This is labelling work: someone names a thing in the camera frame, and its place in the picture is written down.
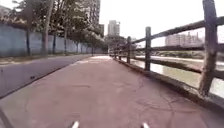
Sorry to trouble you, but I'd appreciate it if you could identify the river water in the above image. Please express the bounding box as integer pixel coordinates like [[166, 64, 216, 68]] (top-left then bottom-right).
[[121, 54, 224, 100]]

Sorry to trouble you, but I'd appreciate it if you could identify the long blue-grey wall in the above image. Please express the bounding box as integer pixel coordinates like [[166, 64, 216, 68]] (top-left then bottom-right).
[[0, 23, 108, 58]]

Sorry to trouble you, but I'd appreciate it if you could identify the pale high-rise building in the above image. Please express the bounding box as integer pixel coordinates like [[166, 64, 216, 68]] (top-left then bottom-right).
[[107, 19, 122, 37]]

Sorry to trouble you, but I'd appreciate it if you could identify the tall building behind trees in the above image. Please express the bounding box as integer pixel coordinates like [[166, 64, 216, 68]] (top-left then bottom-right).
[[84, 0, 102, 28]]

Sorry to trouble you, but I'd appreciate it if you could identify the dark wooden post fence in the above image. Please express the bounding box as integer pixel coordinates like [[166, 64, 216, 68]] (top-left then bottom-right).
[[108, 0, 224, 98]]

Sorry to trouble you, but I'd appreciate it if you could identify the row of trees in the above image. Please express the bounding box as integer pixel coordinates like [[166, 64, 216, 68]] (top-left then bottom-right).
[[9, 0, 110, 58]]

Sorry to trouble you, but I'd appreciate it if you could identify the grey concrete kerb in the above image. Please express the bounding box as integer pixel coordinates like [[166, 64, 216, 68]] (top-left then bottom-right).
[[114, 58, 224, 113]]

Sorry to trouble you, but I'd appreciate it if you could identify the wide low pale building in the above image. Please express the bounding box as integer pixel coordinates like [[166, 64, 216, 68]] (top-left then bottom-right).
[[164, 32, 205, 48]]

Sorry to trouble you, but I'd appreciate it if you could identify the red stamped concrete path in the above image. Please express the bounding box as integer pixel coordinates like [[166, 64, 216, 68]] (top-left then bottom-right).
[[0, 54, 224, 128]]

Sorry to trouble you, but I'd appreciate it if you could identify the robot's own part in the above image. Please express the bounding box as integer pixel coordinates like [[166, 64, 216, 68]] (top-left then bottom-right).
[[140, 121, 151, 128], [71, 120, 81, 128]]

